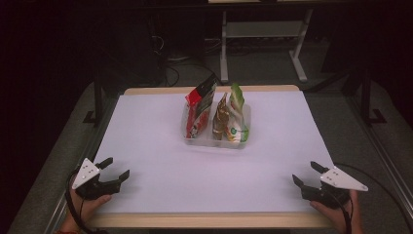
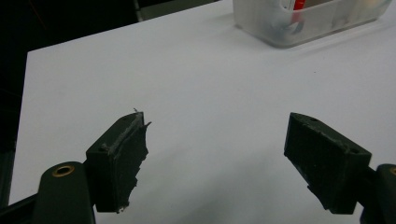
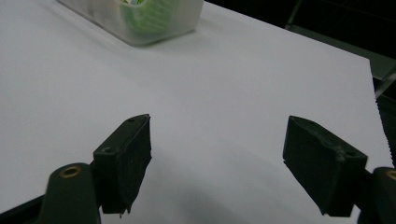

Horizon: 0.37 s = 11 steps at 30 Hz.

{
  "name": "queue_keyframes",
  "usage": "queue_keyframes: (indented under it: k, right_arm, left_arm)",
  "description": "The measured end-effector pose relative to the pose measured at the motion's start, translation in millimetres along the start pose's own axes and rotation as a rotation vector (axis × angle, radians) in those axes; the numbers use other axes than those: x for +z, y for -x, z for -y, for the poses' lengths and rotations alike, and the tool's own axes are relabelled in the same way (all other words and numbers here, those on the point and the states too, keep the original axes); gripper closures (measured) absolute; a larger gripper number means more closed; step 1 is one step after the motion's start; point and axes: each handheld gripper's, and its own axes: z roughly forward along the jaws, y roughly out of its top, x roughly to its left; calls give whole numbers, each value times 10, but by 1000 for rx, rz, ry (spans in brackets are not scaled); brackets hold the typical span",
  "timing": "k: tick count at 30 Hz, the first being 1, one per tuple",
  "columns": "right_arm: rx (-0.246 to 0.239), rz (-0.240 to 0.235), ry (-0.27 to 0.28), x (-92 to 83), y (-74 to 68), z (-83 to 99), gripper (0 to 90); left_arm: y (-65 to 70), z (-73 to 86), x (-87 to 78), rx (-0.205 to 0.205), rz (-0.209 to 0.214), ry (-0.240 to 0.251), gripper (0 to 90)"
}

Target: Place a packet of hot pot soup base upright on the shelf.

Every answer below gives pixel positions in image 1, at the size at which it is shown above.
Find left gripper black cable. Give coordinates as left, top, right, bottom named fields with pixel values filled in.
left=63, top=169, right=110, bottom=234

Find red and black sauce packet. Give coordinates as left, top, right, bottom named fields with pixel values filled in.
left=184, top=72, right=219, bottom=139

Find clear plastic container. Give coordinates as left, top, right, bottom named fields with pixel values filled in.
left=180, top=101, right=252, bottom=150

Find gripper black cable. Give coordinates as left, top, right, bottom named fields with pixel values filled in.
left=63, top=169, right=110, bottom=234
left=324, top=188, right=354, bottom=234

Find black floor cables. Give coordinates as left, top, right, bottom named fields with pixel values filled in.
left=150, top=33, right=225, bottom=88

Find person's right hand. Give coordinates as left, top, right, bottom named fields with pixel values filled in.
left=309, top=189, right=360, bottom=230

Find black metal stand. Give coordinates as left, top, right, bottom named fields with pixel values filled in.
left=359, top=67, right=388, bottom=126
left=82, top=74, right=105, bottom=126

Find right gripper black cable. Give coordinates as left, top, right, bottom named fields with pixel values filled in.
left=324, top=188, right=354, bottom=234

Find person's left hand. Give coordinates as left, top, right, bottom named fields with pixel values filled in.
left=65, top=181, right=113, bottom=230

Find white and green packet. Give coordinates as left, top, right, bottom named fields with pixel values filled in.
left=225, top=82, right=250, bottom=144

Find thin black cable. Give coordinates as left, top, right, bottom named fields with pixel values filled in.
left=334, top=162, right=413, bottom=225

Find gold brown packet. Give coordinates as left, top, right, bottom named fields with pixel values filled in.
left=211, top=92, right=230, bottom=141

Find white paper mat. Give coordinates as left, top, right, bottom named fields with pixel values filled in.
left=94, top=91, right=335, bottom=215

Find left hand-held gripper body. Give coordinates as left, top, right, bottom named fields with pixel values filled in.
left=71, top=157, right=122, bottom=201

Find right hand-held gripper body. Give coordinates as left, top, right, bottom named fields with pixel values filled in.
left=301, top=166, right=369, bottom=210

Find white metal stand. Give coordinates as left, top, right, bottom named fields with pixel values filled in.
left=219, top=9, right=315, bottom=84

